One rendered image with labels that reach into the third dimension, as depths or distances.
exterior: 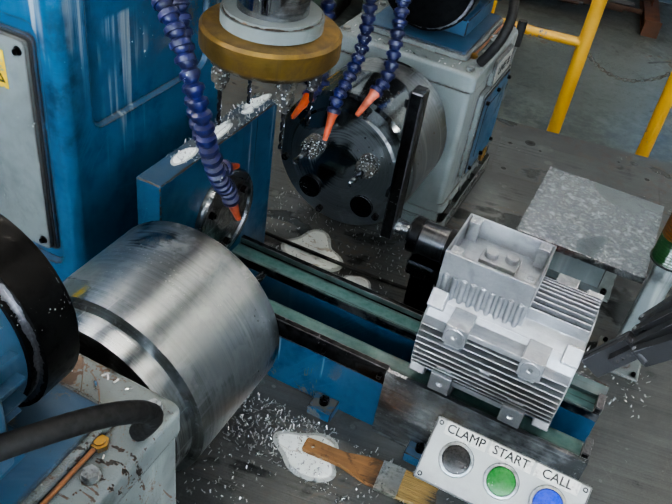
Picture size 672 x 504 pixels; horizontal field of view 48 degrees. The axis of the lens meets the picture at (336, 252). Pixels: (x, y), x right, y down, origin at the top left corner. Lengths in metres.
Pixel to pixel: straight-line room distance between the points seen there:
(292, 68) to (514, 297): 0.39
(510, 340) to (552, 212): 0.58
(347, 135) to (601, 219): 0.56
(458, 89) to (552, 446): 0.65
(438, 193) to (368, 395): 0.51
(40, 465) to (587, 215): 1.15
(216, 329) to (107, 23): 0.43
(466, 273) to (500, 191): 0.81
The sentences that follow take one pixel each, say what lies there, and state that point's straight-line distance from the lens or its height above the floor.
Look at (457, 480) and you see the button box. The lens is 0.84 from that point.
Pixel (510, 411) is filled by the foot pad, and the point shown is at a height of 0.98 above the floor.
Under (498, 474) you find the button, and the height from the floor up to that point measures 1.07.
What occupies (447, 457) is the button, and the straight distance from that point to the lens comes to 0.83.
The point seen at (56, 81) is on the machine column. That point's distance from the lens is 1.00.
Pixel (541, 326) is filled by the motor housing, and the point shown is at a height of 1.08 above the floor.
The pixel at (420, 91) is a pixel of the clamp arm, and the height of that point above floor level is 1.25.
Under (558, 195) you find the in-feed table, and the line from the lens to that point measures 1.58.
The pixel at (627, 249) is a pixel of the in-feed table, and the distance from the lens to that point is 1.50.
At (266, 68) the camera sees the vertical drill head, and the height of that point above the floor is 1.32.
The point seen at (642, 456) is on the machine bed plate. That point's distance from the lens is 1.31.
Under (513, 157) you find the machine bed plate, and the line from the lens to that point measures 1.91.
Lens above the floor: 1.72
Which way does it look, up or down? 39 degrees down
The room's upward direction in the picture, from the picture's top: 10 degrees clockwise
